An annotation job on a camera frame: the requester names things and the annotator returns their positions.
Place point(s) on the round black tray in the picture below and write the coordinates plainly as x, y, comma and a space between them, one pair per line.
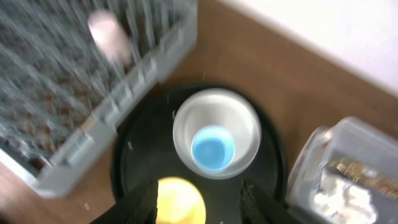
145, 151

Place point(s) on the clear plastic bin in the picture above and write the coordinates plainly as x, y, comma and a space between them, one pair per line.
350, 138

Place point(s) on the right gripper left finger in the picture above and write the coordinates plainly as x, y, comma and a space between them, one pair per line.
139, 206

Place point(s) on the grey round plate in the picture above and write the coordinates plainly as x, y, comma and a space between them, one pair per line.
218, 107

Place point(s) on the white napkin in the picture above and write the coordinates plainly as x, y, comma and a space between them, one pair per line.
342, 202

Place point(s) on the light blue cup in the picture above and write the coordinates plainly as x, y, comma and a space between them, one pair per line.
213, 149

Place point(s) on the yellow bowl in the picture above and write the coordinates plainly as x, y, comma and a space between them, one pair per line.
179, 202

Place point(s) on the gold foil wrapper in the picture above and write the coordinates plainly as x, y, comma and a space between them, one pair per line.
366, 176

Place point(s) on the pink cup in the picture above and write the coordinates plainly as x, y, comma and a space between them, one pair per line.
110, 37

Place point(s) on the grey plastic dishwasher rack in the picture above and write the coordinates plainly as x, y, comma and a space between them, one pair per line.
61, 100

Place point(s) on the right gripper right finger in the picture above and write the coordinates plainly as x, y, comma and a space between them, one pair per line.
257, 207

